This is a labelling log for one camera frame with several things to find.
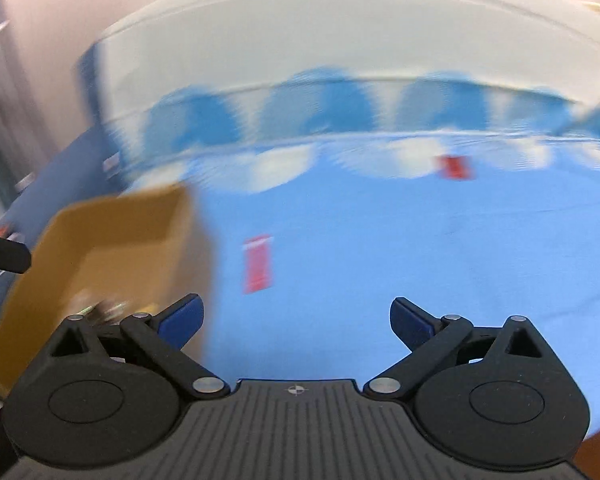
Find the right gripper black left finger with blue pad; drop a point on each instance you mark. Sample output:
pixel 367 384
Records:
pixel 97 395

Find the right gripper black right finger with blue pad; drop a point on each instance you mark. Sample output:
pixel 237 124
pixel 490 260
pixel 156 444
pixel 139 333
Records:
pixel 492 397

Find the red stick snack packet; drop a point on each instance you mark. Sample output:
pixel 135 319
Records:
pixel 258 273

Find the blue sofa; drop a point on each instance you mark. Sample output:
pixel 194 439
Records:
pixel 86 169

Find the brown cardboard box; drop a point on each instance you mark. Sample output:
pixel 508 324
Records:
pixel 144 250

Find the small red square packet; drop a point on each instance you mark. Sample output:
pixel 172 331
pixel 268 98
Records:
pixel 454 167

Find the white blue patterned sofa cover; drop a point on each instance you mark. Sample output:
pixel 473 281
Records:
pixel 319 123

